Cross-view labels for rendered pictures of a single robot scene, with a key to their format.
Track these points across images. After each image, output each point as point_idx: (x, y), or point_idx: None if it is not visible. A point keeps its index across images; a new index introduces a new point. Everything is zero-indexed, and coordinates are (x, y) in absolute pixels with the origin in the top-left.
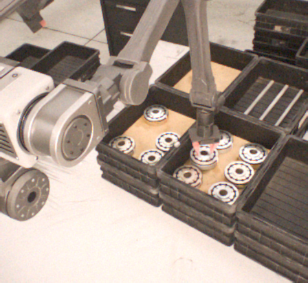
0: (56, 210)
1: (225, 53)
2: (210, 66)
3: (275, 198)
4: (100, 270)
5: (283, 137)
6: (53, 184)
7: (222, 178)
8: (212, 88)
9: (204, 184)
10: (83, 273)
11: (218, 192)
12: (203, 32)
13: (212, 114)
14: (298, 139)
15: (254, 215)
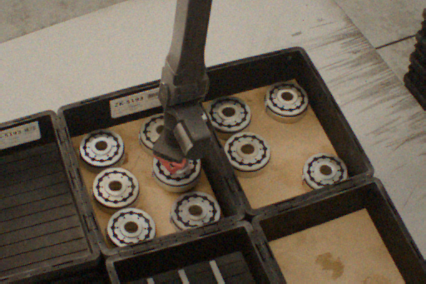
0: (272, 48)
1: None
2: (179, 54)
3: (54, 206)
4: (154, 51)
5: (99, 244)
6: (319, 62)
7: None
8: (168, 78)
9: (141, 153)
10: (164, 38)
11: (106, 140)
12: None
13: (164, 110)
14: (81, 257)
15: (55, 167)
